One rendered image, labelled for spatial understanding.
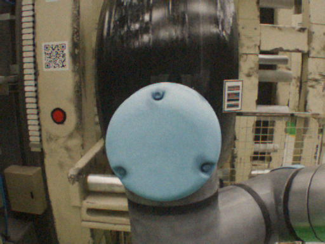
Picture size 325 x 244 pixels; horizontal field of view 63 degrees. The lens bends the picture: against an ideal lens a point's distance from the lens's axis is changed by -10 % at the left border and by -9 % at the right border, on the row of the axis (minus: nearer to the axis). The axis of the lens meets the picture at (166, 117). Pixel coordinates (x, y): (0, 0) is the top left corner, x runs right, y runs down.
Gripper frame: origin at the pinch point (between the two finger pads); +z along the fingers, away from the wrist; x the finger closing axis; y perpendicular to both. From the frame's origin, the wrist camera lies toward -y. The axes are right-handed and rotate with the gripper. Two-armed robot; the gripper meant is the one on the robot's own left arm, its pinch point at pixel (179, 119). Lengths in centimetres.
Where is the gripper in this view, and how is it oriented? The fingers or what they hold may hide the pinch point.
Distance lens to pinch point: 52.8
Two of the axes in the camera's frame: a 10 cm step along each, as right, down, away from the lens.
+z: 0.8, -1.0, 9.9
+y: 0.1, -10.0, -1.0
